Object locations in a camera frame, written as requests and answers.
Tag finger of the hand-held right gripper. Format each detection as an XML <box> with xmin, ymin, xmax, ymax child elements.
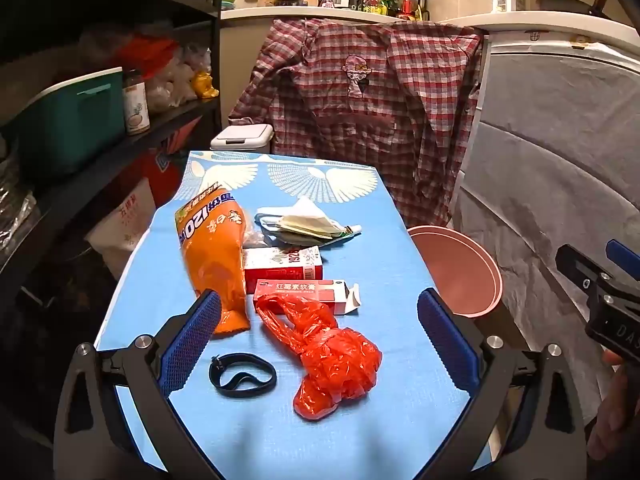
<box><xmin>555</xmin><ymin>244</ymin><xmax>615</xmax><ymax>306</ymax></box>
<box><xmin>606</xmin><ymin>239</ymin><xmax>640</xmax><ymax>282</ymax></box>

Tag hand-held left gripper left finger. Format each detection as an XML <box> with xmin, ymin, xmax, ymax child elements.
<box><xmin>54</xmin><ymin>290</ymin><xmax>223</xmax><ymax>480</ymax></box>

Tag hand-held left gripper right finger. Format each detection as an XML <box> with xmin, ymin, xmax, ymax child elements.
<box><xmin>417</xmin><ymin>287</ymin><xmax>586</xmax><ymax>480</ymax></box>

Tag black elastic band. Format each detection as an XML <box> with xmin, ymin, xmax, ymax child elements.
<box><xmin>208</xmin><ymin>353</ymin><xmax>278</xmax><ymax>399</ymax></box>

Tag pink bin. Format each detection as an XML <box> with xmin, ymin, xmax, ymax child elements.
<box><xmin>405</xmin><ymin>225</ymin><xmax>503</xmax><ymax>317</ymax></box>

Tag orange snack packet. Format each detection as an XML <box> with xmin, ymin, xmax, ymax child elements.
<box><xmin>174</xmin><ymin>195</ymin><xmax>252</xmax><ymax>336</ymax></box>

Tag red plastic bag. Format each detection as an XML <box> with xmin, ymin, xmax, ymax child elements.
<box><xmin>255</xmin><ymin>293</ymin><xmax>384</xmax><ymax>421</ymax></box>

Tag large red white carton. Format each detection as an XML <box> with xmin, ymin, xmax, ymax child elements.
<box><xmin>242</xmin><ymin>245</ymin><xmax>324</xmax><ymax>295</ymax></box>

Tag small red white box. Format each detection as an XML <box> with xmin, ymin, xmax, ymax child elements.
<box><xmin>253</xmin><ymin>278</ymin><xmax>361</xmax><ymax>316</ymax></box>

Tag clear plastic wrapper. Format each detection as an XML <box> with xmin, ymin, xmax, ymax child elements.
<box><xmin>243</xmin><ymin>225</ymin><xmax>281</xmax><ymax>252</ymax></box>

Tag white tissue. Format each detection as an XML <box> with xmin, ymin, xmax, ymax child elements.
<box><xmin>257</xmin><ymin>195</ymin><xmax>346</xmax><ymax>241</ymax></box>

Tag person's right hand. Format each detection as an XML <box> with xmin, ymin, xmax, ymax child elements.
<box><xmin>586</xmin><ymin>349</ymin><xmax>640</xmax><ymax>461</ymax></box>

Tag grey cover cloth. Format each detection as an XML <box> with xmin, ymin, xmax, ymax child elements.
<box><xmin>451</xmin><ymin>39</ymin><xmax>640</xmax><ymax>411</ymax></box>

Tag white printed sack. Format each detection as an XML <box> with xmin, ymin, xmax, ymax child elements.
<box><xmin>84</xmin><ymin>177</ymin><xmax>157</xmax><ymax>282</ymax></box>

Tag blue printed tablecloth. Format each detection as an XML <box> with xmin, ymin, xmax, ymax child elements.
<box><xmin>94</xmin><ymin>150</ymin><xmax>501</xmax><ymax>480</ymax></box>

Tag red orange carton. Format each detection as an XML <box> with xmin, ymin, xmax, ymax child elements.
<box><xmin>116</xmin><ymin>114</ymin><xmax>204</xmax><ymax>209</ymax></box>

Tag white lidded bin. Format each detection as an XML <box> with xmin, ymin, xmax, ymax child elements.
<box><xmin>209</xmin><ymin>124</ymin><xmax>275</xmax><ymax>156</ymax></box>

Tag black shelf rack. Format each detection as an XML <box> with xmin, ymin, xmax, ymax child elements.
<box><xmin>0</xmin><ymin>0</ymin><xmax>224</xmax><ymax>321</ymax></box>

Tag red plaid shirt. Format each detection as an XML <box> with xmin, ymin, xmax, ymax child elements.
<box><xmin>228</xmin><ymin>17</ymin><xmax>487</xmax><ymax>229</ymax></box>

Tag seasoning jar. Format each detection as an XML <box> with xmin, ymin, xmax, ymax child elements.
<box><xmin>122</xmin><ymin>67</ymin><xmax>151</xmax><ymax>136</ymax></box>

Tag green storage box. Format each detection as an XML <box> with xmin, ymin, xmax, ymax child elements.
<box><xmin>16</xmin><ymin>67</ymin><xmax>126</xmax><ymax>177</ymax></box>

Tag yellow figurine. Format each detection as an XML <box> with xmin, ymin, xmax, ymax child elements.
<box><xmin>191</xmin><ymin>70</ymin><xmax>220</xmax><ymax>100</ymax></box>

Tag white plastic bags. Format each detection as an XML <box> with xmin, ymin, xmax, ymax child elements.
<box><xmin>144</xmin><ymin>44</ymin><xmax>212</xmax><ymax>112</ymax></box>

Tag white counter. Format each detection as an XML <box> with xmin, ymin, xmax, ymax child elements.
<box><xmin>220</xmin><ymin>6</ymin><xmax>640</xmax><ymax>47</ymax></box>

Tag red bag on shelf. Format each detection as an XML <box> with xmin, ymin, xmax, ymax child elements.
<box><xmin>116</xmin><ymin>34</ymin><xmax>179</xmax><ymax>82</ymax></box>

